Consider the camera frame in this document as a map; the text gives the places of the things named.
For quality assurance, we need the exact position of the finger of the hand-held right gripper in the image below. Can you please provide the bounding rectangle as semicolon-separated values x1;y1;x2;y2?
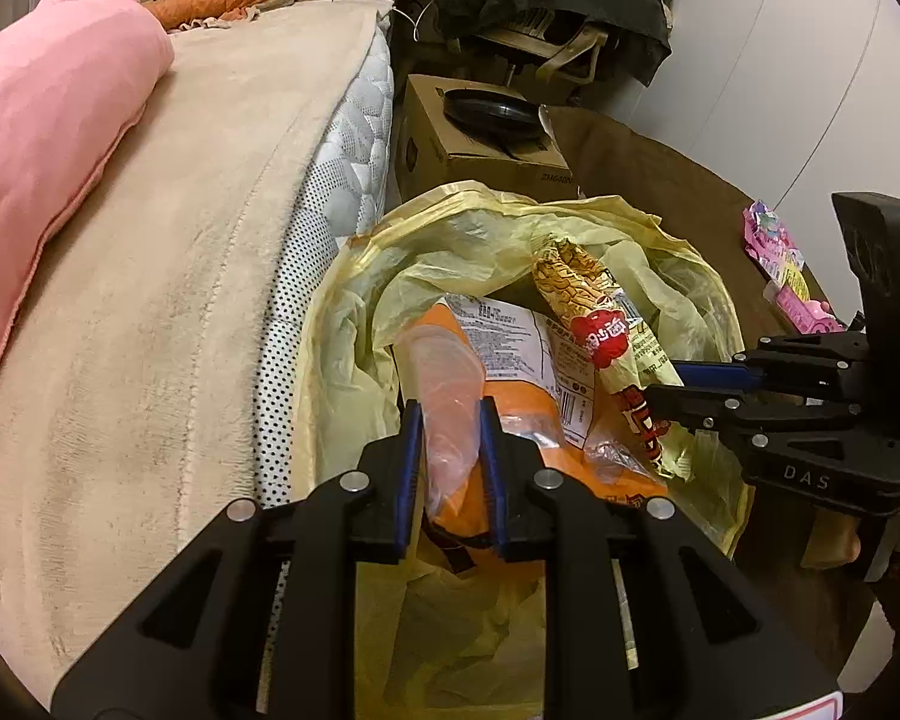
671;330;867;395
645;382;871;440

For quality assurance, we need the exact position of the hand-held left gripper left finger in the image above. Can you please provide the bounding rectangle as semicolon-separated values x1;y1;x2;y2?
49;399;425;720

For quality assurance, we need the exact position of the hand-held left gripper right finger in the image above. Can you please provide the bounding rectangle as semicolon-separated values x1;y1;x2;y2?
478;397;845;720

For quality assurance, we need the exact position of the orange snack bag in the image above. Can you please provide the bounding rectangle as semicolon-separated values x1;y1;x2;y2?
394;298;672;578

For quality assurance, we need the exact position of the yellow snack wrapper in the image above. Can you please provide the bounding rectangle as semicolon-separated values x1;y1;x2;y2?
532;234;695;481

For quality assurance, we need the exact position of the pink white printed wrapper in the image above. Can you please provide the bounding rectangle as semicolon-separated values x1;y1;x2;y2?
742;201;807;297

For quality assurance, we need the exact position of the yellow plastic bag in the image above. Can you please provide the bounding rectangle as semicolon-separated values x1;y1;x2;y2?
292;180;755;720

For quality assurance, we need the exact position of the person's right hand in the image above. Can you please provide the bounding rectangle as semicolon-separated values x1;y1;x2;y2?
801;484;900;571

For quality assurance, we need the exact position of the brown tablecloth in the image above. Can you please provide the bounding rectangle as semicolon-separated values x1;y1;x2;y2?
544;106;878;691

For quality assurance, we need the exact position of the beige bed blanket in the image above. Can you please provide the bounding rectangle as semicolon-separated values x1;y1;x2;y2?
0;0;395;713

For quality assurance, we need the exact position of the white quilted mattress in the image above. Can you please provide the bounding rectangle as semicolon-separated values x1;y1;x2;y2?
255;22;396;511

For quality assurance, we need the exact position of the cardboard box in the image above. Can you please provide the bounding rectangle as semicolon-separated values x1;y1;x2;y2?
396;73;575;200

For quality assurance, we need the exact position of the black round lid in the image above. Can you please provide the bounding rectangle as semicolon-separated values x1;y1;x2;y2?
442;88;545;140

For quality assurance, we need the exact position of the office chair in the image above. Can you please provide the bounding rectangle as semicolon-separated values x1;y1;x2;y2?
450;7;616;87

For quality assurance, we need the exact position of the pink blanket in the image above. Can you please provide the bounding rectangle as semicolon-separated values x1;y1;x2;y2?
0;0;175;421

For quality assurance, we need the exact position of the white cable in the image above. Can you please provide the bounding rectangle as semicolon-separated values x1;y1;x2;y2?
392;4;440;42

